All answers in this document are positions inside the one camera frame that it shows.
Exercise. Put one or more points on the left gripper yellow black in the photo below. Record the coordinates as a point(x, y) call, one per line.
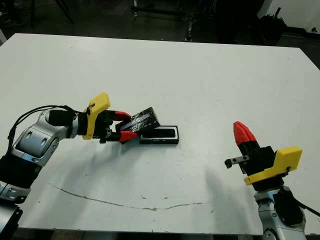
point(93, 117)

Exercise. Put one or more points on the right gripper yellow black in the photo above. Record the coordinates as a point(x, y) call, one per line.
point(262, 162)

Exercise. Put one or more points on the black box lid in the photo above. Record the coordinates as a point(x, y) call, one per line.
point(145, 120)

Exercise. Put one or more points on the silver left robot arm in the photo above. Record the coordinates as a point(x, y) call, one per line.
point(32, 140)

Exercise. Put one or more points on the black box with white lining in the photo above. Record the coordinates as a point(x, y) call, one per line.
point(160, 141)

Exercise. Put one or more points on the metal pole stand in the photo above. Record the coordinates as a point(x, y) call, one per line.
point(190, 30)

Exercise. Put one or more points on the black stand leg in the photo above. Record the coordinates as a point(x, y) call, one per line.
point(66, 12)

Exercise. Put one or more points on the small black caster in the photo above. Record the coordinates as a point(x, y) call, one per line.
point(313, 29)

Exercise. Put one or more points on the small white table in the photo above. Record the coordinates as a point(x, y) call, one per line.
point(2, 37)

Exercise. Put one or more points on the black wheeled cart frame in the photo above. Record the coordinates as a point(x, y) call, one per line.
point(160, 10)

